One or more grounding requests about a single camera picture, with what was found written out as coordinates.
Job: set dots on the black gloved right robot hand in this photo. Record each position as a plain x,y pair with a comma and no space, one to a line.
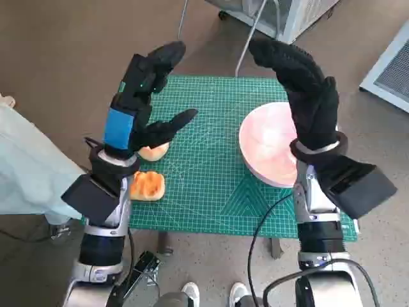
313,105

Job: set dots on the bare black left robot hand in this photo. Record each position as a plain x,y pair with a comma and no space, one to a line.
116,128

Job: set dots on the pink bowl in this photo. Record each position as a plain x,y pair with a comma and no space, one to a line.
265,137

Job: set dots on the orange toasted toy bread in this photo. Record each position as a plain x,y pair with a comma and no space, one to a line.
148,187

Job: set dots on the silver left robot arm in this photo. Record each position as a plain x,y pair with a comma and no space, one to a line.
102,246

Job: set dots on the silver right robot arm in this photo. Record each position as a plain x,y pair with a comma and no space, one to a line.
319,236

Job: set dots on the pale round toy bread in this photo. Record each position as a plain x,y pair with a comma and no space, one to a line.
153,154

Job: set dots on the white vent unit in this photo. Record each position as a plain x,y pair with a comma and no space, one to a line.
393,70

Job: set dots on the white appliance with grille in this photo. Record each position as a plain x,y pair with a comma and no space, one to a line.
297,19

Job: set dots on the person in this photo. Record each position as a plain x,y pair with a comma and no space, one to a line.
25,160

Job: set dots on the green cutting mat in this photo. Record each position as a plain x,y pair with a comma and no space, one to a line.
207,160

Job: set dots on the grey metal table leg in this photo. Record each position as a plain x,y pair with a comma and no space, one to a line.
276,247
164,243

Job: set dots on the white shoe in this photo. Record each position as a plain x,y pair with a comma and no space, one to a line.
238,292
190,292

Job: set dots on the grey metal chair frame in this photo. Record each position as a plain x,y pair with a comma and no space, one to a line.
247,48

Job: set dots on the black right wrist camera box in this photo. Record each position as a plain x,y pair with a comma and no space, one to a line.
361,188

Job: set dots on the black silver metal rail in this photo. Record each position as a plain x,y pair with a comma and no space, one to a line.
143,265

